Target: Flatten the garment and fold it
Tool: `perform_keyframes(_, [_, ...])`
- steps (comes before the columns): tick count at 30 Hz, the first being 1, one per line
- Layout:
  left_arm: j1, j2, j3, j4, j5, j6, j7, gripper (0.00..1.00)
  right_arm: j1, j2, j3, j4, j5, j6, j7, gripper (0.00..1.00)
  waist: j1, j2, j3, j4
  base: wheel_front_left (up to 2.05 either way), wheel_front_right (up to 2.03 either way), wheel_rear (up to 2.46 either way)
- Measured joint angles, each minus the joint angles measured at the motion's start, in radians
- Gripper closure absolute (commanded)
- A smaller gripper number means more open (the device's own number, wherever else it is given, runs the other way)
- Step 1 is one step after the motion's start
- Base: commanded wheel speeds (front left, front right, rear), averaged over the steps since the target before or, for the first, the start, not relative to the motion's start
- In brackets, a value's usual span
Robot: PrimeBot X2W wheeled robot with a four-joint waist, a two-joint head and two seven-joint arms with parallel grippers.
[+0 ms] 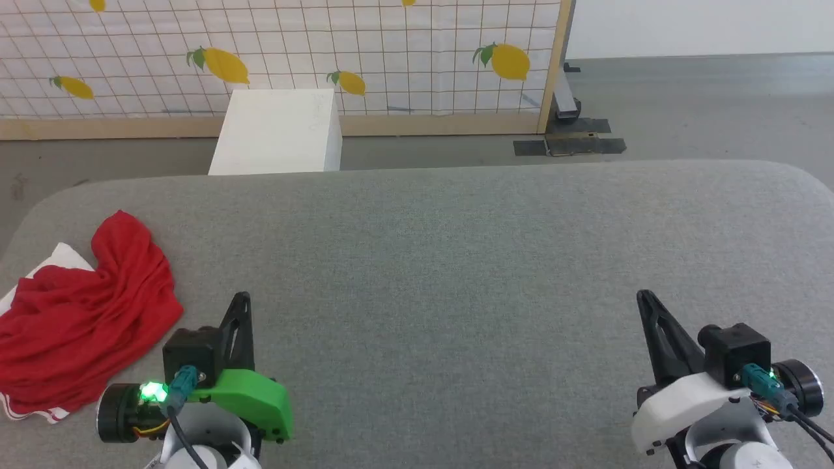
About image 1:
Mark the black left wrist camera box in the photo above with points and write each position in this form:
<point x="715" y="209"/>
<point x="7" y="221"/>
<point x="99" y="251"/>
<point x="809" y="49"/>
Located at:
<point x="192" y="355"/>

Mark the grey metal partition foot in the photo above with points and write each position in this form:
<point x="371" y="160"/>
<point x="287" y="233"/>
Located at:
<point x="565" y="98"/>

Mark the long black floor tape strip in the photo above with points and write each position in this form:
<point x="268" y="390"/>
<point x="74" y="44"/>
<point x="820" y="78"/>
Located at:
<point x="531" y="147"/>

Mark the white box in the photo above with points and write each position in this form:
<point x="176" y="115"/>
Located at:
<point x="277" y="133"/>

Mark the brass floor plate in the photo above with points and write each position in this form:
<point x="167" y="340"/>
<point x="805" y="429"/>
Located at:
<point x="570" y="143"/>

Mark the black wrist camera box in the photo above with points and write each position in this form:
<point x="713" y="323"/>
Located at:
<point x="192" y="355"/>
<point x="739" y="352"/>

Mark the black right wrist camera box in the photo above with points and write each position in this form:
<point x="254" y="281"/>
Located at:
<point x="739" y="352"/>

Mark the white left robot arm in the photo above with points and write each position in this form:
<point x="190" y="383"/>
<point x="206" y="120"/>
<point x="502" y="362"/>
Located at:
<point x="215" y="443"/>

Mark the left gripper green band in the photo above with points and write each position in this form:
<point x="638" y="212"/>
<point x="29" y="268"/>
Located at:
<point x="251" y="398"/>

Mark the short black floor tape patch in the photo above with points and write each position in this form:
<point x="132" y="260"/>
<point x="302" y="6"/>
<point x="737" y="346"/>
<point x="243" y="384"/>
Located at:
<point x="589" y="125"/>

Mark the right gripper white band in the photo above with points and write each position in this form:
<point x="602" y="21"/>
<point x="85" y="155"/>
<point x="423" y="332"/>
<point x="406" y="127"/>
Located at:
<point x="684" y="407"/>

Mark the red and white jersey shirt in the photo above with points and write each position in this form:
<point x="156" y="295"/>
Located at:
<point x="85" y="319"/>

